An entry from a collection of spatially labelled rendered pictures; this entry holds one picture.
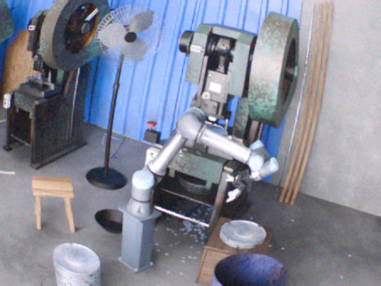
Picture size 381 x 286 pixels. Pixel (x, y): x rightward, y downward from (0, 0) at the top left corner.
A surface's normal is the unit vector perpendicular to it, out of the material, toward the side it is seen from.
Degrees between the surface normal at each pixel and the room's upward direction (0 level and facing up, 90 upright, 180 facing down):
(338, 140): 90
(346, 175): 90
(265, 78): 95
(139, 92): 90
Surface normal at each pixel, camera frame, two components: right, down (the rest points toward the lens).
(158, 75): -0.38, 0.27
